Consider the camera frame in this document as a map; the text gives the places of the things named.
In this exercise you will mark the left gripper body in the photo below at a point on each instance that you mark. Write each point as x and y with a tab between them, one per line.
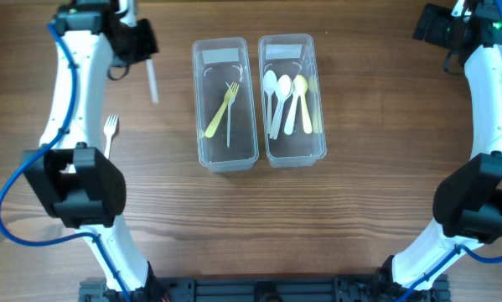
139	42

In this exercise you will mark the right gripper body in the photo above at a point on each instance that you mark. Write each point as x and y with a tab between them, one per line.
442	26

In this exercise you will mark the yellow plastic fork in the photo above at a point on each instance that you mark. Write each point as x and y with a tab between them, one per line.
229	97

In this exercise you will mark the white spoon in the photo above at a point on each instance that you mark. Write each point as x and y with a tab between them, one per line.
291	117
269	87
283	92

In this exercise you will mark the yellow plastic spoon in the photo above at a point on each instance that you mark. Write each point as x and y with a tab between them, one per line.
301	87

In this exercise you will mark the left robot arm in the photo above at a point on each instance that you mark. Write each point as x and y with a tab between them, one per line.
93	199

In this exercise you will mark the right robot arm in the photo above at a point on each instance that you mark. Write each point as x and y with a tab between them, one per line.
467	205

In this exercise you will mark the left clear plastic container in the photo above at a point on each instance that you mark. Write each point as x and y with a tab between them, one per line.
216	64

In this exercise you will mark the clear plastic container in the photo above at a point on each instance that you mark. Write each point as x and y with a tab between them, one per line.
293	54
216	64

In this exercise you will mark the right clear plastic container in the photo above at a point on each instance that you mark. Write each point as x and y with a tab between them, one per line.
293	54

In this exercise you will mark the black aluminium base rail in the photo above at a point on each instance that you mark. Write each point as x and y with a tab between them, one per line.
342	288

